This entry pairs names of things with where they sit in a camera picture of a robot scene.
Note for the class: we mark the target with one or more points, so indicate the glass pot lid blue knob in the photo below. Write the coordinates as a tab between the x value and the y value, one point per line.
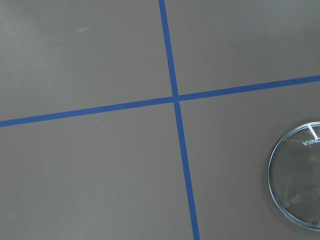
294	175

